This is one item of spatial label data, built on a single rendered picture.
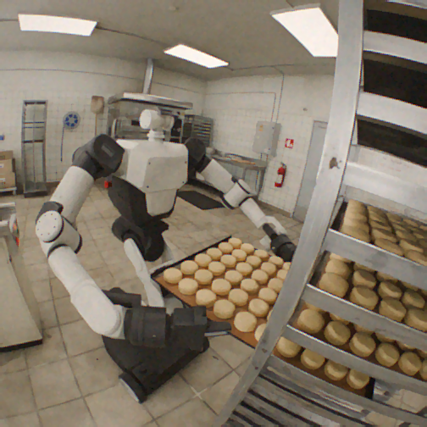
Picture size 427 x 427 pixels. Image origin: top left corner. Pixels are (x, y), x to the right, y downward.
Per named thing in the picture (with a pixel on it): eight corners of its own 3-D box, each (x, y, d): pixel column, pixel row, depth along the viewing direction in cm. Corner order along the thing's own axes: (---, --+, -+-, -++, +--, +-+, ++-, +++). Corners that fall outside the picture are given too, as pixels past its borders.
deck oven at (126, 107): (116, 196, 397) (124, 91, 329) (102, 182, 478) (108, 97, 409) (181, 191, 500) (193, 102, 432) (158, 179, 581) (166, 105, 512)
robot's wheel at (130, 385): (136, 393, 77) (144, 409, 82) (144, 387, 81) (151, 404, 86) (113, 369, 88) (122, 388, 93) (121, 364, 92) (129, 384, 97)
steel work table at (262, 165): (184, 184, 565) (189, 146, 532) (205, 183, 613) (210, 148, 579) (237, 208, 438) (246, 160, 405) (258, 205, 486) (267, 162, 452)
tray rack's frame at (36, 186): (24, 189, 346) (24, 102, 285) (47, 185, 381) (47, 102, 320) (23, 197, 305) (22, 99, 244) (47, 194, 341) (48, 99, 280)
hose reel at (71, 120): (78, 160, 421) (80, 111, 384) (79, 161, 410) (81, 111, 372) (60, 161, 394) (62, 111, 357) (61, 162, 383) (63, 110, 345)
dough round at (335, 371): (345, 382, 30) (350, 377, 29) (324, 379, 31) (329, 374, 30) (342, 363, 34) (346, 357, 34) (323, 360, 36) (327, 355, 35)
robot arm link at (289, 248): (277, 276, 76) (267, 259, 87) (299, 275, 78) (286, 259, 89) (287, 246, 72) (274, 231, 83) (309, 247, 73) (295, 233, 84)
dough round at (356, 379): (346, 368, 33) (351, 363, 32) (364, 374, 31) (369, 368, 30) (344, 386, 29) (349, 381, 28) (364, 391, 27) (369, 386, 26)
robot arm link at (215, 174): (232, 203, 108) (197, 174, 103) (250, 185, 104) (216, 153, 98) (232, 213, 98) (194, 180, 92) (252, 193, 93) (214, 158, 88)
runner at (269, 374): (257, 371, 90) (259, 368, 89) (260, 368, 92) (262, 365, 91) (363, 421, 56) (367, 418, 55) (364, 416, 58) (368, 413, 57)
